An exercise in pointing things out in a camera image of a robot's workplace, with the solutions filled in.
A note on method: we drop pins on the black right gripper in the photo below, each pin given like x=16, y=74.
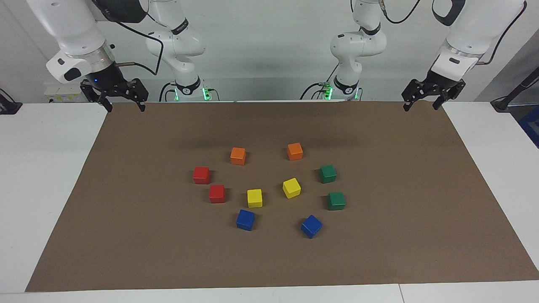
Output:
x=109, y=82

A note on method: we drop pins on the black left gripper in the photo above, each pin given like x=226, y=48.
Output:
x=440, y=82

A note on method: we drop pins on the red wooden block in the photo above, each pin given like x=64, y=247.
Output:
x=217, y=193
x=201, y=175

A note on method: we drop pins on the green wooden block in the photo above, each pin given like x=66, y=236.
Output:
x=327, y=174
x=336, y=200

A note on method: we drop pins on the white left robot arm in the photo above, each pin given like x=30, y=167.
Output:
x=476, y=25

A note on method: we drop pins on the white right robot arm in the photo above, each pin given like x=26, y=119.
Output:
x=76, y=29

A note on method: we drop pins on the white socket box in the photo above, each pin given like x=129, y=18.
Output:
x=63, y=92

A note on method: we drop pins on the blue crate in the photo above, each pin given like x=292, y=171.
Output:
x=531, y=126

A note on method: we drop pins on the orange wooden block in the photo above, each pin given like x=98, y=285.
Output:
x=294, y=151
x=238, y=155

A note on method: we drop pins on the brown table mat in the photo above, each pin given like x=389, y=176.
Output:
x=379, y=252

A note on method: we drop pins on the yellow wooden block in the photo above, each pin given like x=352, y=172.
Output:
x=291, y=187
x=254, y=198

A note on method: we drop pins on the blue wooden block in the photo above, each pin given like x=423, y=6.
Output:
x=245, y=219
x=311, y=226

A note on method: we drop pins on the black camera stand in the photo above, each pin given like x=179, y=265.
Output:
x=503, y=103

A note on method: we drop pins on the black clamp mount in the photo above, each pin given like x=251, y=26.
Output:
x=8, y=106

